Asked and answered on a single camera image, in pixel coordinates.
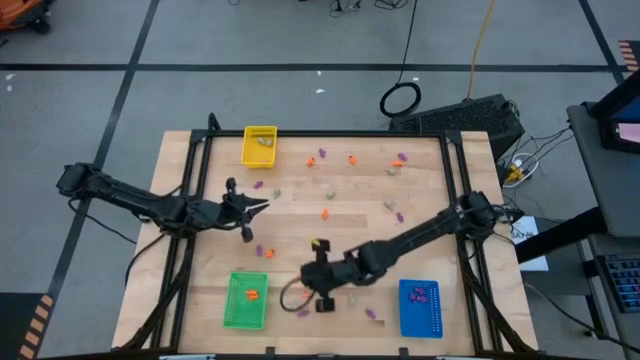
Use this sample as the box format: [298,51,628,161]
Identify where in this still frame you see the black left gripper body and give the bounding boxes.
[199,177,254,245]

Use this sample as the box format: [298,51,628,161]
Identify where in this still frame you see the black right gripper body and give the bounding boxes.
[299,239,361,314]

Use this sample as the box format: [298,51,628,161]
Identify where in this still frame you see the yellow plastic basket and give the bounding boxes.
[240,125,279,169]

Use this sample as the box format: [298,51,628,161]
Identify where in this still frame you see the green plastic basket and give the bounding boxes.
[222,271,270,331]

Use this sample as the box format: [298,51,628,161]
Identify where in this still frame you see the blue plastic basket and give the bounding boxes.
[397,278,446,340]

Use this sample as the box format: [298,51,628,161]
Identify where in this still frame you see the black mesh computer tower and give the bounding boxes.
[388,93,526,159]

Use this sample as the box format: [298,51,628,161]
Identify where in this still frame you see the white paper sheet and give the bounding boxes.
[509,214,550,273]

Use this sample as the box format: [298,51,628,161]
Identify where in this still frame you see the orange cart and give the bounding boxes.
[0,0,54,35]

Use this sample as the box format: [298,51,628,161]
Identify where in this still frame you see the grey side table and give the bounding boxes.
[514,102,640,265]

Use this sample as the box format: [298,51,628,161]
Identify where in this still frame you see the backlit keyboard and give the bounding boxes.
[595,252,640,315]

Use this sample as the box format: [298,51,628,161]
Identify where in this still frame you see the grey desk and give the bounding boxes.
[574,233,640,360]

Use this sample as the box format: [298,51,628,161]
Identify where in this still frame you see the black computer monitor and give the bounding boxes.
[589,69,640,155]

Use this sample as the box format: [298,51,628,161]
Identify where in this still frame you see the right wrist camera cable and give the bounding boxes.
[278,277,319,314]

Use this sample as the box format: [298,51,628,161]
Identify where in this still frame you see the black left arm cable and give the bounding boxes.
[67,197,169,289]

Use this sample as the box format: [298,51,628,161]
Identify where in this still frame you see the black hanging cable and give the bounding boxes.
[378,0,423,119]

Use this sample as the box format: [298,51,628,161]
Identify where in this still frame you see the white cable coil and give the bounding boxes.
[501,151,541,190]

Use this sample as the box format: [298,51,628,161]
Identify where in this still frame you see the yellow hanging extension cable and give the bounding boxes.
[466,0,498,100]

